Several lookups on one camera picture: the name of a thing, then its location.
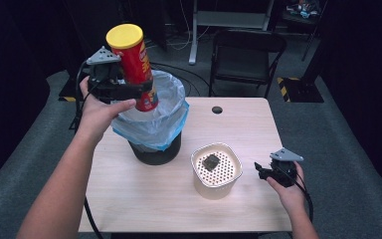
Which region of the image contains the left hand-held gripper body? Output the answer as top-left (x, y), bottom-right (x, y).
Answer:
top-left (86, 46), bottom-right (124, 105)

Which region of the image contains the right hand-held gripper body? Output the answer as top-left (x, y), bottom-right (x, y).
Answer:
top-left (269, 147), bottom-right (304, 188)

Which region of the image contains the red chip can yellow lid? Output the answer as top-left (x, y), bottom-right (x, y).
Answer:
top-left (105, 23), bottom-right (160, 113)

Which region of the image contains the translucent blue trash bag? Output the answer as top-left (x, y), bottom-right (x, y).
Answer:
top-left (109, 69), bottom-right (191, 152)

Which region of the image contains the beige perforated strainer container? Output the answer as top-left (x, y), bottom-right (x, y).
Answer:
top-left (190, 142), bottom-right (244, 201)

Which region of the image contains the dark tea bag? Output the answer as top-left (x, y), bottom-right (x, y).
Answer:
top-left (201, 152), bottom-right (222, 172)

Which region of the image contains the black trash bin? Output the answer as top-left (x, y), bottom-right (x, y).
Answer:
top-left (127, 130), bottom-right (183, 166)

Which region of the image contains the person's right hand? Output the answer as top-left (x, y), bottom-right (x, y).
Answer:
top-left (266, 164), bottom-right (308, 217)

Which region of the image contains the person's left hand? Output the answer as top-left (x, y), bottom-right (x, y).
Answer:
top-left (76, 76), bottom-right (137, 145)

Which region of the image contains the dark cabinet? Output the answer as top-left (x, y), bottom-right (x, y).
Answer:
top-left (63, 0), bottom-right (137, 79)

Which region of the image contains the black folding chair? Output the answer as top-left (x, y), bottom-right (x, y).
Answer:
top-left (208, 29), bottom-right (288, 100)

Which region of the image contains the cluttered dark shelf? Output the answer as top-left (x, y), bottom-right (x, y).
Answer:
top-left (278, 0), bottom-right (329, 34)

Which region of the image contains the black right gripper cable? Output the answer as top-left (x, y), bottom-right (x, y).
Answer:
top-left (278, 164), bottom-right (314, 224)

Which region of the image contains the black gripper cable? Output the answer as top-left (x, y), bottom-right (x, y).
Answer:
top-left (278, 164), bottom-right (314, 224)
top-left (69, 59), bottom-right (104, 239)

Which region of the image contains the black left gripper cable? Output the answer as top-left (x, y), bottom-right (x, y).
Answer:
top-left (69, 59), bottom-right (104, 239)

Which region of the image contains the hazard-striped black base plate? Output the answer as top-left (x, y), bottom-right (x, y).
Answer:
top-left (277, 76), bottom-right (325, 104)
top-left (58, 77), bottom-right (88, 104)

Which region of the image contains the black floor cable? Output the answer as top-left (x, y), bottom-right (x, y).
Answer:
top-left (148, 59), bottom-right (214, 98)

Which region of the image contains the white floor cable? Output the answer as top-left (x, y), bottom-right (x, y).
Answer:
top-left (165, 0), bottom-right (211, 52)

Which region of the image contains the grey metal desk frame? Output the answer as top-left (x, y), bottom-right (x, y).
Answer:
top-left (187, 0), bottom-right (276, 66)

